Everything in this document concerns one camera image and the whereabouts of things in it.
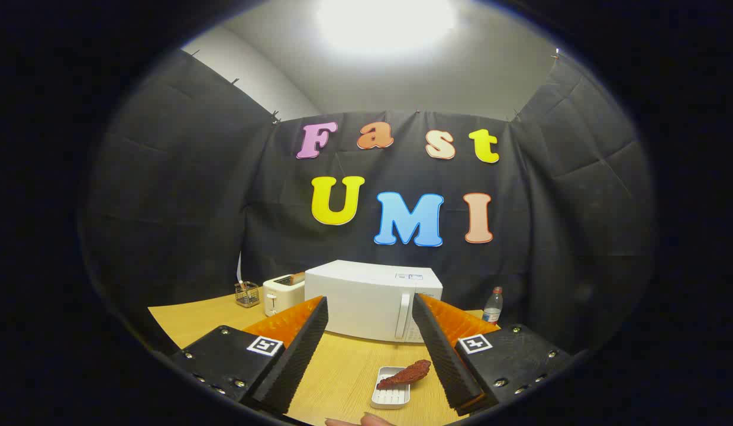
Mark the small white ribbed tray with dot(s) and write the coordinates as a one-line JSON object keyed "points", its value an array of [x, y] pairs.
{"points": [[390, 397]]}

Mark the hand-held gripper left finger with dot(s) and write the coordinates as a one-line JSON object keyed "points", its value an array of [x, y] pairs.
{"points": [[295, 361]]}

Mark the cream bread toaster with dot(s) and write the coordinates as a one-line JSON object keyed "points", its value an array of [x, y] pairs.
{"points": [[280, 296]]}

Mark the reddish brown meat piece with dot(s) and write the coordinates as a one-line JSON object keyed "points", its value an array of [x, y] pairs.
{"points": [[407, 374]]}

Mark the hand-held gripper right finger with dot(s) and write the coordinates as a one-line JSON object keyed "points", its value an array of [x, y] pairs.
{"points": [[446, 361]]}

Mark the white toaster oven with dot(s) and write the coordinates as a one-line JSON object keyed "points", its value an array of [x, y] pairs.
{"points": [[360, 302]]}

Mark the clear water bottle red label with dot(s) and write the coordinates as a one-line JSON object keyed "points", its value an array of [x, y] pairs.
{"points": [[492, 310]]}

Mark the toast slice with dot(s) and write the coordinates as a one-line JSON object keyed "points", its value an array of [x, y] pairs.
{"points": [[297, 277]]}

